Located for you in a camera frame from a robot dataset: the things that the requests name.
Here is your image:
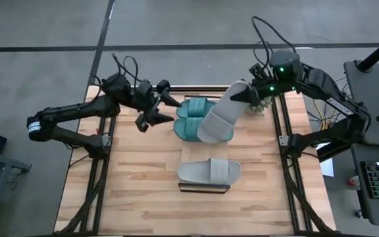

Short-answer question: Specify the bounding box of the green potted succulent plant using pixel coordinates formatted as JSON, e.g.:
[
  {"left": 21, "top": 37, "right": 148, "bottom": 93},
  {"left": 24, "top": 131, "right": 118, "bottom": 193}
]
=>
[{"left": 245, "top": 95, "right": 274, "bottom": 116}]

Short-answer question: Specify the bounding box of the grey metal cart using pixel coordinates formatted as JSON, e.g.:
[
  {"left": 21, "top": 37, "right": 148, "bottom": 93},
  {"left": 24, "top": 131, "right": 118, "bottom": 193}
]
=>
[{"left": 0, "top": 149, "right": 32, "bottom": 237}]

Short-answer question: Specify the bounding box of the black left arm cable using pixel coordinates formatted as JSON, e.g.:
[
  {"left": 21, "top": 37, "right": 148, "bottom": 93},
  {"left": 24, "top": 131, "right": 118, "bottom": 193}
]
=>
[{"left": 112, "top": 54, "right": 140, "bottom": 87}]

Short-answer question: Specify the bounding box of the black desk foot bar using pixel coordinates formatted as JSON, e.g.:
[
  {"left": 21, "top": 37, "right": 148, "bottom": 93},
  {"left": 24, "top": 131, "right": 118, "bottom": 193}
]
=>
[{"left": 316, "top": 141, "right": 351, "bottom": 163}]

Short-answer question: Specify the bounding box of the white paper sheet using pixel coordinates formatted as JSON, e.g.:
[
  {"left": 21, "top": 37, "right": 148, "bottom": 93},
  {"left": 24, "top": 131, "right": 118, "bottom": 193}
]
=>
[{"left": 316, "top": 141, "right": 336, "bottom": 178}]

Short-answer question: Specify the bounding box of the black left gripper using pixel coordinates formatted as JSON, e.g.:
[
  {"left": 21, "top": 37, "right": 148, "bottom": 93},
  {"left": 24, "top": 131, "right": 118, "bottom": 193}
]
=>
[{"left": 135, "top": 79, "right": 182, "bottom": 133}]

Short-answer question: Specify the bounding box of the grey rubber slide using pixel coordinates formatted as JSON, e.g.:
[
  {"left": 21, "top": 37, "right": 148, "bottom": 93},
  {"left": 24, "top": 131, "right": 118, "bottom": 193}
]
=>
[
  {"left": 176, "top": 157, "right": 242, "bottom": 186},
  {"left": 197, "top": 80, "right": 250, "bottom": 144}
]

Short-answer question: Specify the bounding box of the black aluminium table frame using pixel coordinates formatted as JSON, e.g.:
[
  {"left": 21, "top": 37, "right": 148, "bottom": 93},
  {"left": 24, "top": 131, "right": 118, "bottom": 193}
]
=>
[{"left": 56, "top": 78, "right": 335, "bottom": 237}]

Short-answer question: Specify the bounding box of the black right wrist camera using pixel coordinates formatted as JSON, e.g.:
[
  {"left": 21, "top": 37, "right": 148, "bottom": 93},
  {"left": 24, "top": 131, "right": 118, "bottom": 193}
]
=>
[{"left": 248, "top": 62, "right": 271, "bottom": 82}]

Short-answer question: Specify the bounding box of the low wooden shelf black frame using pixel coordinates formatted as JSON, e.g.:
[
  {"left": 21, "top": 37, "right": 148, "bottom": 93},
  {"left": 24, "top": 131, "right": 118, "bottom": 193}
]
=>
[{"left": 178, "top": 94, "right": 232, "bottom": 195}]

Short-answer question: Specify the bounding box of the green rubber slide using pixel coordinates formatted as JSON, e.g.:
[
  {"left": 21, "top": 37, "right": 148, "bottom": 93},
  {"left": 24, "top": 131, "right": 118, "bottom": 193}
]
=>
[
  {"left": 176, "top": 97, "right": 217, "bottom": 119},
  {"left": 172, "top": 117, "right": 235, "bottom": 143}
]

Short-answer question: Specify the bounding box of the yellow floor cable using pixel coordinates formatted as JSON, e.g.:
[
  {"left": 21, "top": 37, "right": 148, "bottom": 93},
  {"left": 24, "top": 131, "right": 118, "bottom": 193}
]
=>
[{"left": 313, "top": 98, "right": 341, "bottom": 131}]

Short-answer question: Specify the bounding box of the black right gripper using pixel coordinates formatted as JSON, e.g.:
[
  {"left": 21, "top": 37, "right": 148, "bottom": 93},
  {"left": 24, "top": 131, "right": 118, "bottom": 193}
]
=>
[{"left": 229, "top": 80, "right": 298, "bottom": 107}]

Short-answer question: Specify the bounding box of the black monitor pole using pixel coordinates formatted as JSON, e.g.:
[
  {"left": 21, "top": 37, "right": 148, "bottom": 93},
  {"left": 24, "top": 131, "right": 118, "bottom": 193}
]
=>
[{"left": 356, "top": 30, "right": 379, "bottom": 72}]

